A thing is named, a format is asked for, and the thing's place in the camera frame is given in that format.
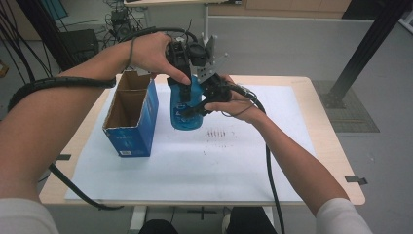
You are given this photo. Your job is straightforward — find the person's white sleeve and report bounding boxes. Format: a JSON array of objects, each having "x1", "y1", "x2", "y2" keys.
[
  {"x1": 0, "y1": 198, "x2": 61, "y2": 234},
  {"x1": 315, "y1": 197, "x2": 374, "y2": 234}
]

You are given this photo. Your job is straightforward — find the thick black left gripper cable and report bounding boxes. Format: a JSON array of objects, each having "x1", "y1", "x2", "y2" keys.
[{"x1": 7, "y1": 26, "x2": 199, "y2": 212}]

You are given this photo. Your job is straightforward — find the black metal frame post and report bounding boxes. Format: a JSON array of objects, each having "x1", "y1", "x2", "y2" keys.
[
  {"x1": 320, "y1": 0, "x2": 413, "y2": 110},
  {"x1": 16, "y1": 0, "x2": 82, "y2": 72}
]

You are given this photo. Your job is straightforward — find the person's right white sleeve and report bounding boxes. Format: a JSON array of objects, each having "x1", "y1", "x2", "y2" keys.
[{"x1": 315, "y1": 197, "x2": 374, "y2": 234}]

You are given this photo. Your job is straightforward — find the dark floor mat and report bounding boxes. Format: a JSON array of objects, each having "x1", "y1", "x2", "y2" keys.
[{"x1": 313, "y1": 79, "x2": 381, "y2": 134}]

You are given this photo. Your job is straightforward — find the person's right hand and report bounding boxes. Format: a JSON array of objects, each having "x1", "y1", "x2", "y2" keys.
[{"x1": 204, "y1": 74, "x2": 267, "y2": 127}]

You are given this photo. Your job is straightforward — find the white table leg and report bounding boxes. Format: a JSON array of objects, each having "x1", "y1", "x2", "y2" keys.
[
  {"x1": 262, "y1": 206, "x2": 276, "y2": 226},
  {"x1": 127, "y1": 205, "x2": 149, "y2": 234}
]

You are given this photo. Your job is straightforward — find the person's leg in black trousers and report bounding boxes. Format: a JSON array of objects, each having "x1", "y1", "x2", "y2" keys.
[
  {"x1": 227, "y1": 207, "x2": 278, "y2": 234},
  {"x1": 138, "y1": 218, "x2": 179, "y2": 234}
]

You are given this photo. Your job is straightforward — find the white table mat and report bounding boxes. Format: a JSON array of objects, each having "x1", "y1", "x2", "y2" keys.
[{"x1": 64, "y1": 82, "x2": 318, "y2": 203}]

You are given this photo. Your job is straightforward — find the person's left hand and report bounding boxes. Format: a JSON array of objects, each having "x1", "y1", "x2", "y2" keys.
[{"x1": 128, "y1": 32, "x2": 193, "y2": 86}]

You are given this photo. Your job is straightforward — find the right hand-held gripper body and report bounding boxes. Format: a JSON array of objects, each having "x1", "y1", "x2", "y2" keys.
[{"x1": 196, "y1": 53, "x2": 234, "y2": 105}]

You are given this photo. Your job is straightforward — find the blue cardboard box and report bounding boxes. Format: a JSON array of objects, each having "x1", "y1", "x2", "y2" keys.
[{"x1": 102, "y1": 69, "x2": 160, "y2": 158}]

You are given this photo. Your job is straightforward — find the black equipment case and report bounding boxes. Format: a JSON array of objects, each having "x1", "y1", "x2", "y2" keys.
[{"x1": 60, "y1": 28, "x2": 100, "y2": 64}]

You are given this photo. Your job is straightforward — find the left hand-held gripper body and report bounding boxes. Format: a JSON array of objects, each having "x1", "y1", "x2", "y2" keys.
[{"x1": 165, "y1": 34, "x2": 218, "y2": 87}]

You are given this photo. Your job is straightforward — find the person's left white sleeve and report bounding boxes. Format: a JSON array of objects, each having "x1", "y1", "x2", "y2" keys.
[{"x1": 0, "y1": 198, "x2": 61, "y2": 234}]

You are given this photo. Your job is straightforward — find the blue bottle with white cap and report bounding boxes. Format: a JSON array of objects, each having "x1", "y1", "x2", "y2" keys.
[{"x1": 169, "y1": 75, "x2": 205, "y2": 132}]

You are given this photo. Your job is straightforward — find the wooden cabinet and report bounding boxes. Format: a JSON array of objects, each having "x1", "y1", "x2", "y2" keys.
[{"x1": 207, "y1": 0, "x2": 354, "y2": 20}]

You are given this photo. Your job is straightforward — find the bundle of black cables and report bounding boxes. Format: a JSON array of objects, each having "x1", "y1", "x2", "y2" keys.
[{"x1": 0, "y1": 0, "x2": 113, "y2": 86}]

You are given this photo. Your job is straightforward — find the white desk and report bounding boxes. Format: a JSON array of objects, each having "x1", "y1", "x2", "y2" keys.
[{"x1": 123, "y1": 0, "x2": 243, "y2": 47}]

